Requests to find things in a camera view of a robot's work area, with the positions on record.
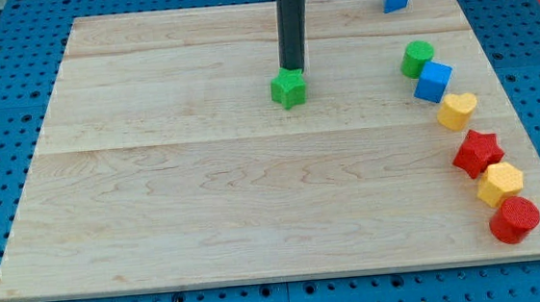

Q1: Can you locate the yellow hexagon block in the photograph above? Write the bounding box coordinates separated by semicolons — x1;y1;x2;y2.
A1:
476;162;525;208

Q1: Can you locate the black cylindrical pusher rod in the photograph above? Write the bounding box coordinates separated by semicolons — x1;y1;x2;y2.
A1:
275;0;306;70

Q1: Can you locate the red star block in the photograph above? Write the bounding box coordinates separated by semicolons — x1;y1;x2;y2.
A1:
452;129;504;179

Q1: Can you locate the green cylinder block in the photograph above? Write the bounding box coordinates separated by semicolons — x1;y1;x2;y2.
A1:
400;39;435;79

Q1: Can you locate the green star block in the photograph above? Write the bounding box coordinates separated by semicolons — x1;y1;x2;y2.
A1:
270;68;306;110

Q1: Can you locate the red cylinder block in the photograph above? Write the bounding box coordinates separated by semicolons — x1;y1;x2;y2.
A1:
489;196;540;244

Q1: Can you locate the yellow heart block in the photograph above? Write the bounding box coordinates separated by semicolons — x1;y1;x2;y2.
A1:
436;93;477;132

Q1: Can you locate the blue cube block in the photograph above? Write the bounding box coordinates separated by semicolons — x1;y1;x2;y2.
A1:
413;62;452;103

